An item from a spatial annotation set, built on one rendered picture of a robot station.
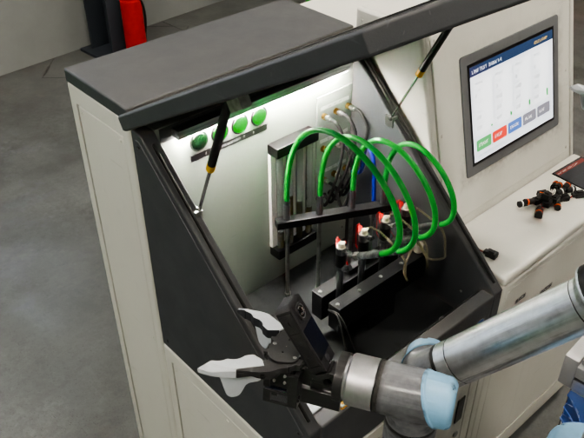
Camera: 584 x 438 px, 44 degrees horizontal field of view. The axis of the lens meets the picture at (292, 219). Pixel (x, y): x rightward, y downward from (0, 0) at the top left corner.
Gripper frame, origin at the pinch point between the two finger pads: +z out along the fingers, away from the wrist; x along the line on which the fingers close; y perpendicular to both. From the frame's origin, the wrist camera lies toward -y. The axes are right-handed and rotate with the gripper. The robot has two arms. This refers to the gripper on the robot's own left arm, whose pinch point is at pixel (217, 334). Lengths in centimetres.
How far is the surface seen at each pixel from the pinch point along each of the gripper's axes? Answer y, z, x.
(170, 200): 6, 31, 46
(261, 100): -8, 21, 75
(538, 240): 33, -49, 109
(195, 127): -6, 31, 59
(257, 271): 45, 24, 83
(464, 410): 83, -38, 90
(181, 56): -15, 43, 78
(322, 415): 46, -9, 36
